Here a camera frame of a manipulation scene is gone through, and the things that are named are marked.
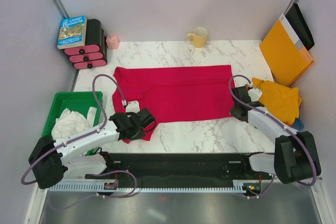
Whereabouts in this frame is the crimson red t-shirt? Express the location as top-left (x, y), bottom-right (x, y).
top-left (112, 64), bottom-right (235, 144)

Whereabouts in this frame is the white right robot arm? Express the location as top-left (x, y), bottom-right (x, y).
top-left (230, 86), bottom-right (321, 186)

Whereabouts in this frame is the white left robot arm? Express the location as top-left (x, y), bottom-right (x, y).
top-left (28, 108), bottom-right (156, 189)

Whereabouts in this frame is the folded mustard yellow t-shirt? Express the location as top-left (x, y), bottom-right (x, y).
top-left (252, 78), bottom-right (302, 123)

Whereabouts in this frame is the green plastic tray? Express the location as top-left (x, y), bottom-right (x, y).
top-left (42, 92), bottom-right (101, 136)

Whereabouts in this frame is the folded blue t-shirt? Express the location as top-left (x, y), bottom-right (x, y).
top-left (291, 118), bottom-right (305, 131)

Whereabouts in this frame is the white crumpled t-shirt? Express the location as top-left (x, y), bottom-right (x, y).
top-left (51, 106), bottom-right (97, 139)

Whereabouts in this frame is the orange padded envelope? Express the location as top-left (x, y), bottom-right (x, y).
top-left (259, 14), bottom-right (314, 86)

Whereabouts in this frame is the black pink drawer organizer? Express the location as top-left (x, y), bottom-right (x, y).
top-left (64, 19), bottom-right (108, 70)

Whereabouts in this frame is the yellow ceramic mug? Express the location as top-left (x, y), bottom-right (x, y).
top-left (187, 27), bottom-right (208, 48)

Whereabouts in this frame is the small pink box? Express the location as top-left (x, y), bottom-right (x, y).
top-left (106, 35), bottom-right (120, 49)

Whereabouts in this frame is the black folder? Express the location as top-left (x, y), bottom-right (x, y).
top-left (285, 3), bottom-right (314, 50)

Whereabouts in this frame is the blue treehouse paperback book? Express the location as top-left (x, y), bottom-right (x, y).
top-left (57, 15), bottom-right (87, 50)

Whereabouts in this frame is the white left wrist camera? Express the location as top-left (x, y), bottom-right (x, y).
top-left (122, 100), bottom-right (140, 113)

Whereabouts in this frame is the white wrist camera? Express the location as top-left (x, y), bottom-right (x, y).
top-left (246, 84), bottom-right (263, 102)
top-left (122, 100), bottom-right (140, 113)

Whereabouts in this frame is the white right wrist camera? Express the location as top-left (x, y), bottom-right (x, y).
top-left (246, 84), bottom-right (263, 102)

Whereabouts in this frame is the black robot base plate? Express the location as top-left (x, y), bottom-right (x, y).
top-left (85, 152), bottom-right (271, 189)

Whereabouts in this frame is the white slotted cable duct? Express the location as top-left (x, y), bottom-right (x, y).
top-left (48, 180), bottom-right (246, 194)

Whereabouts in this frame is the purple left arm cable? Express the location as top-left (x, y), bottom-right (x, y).
top-left (20, 74), bottom-right (138, 211)

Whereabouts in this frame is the aluminium frame rail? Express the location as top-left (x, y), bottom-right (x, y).
top-left (24, 184), bottom-right (48, 224)

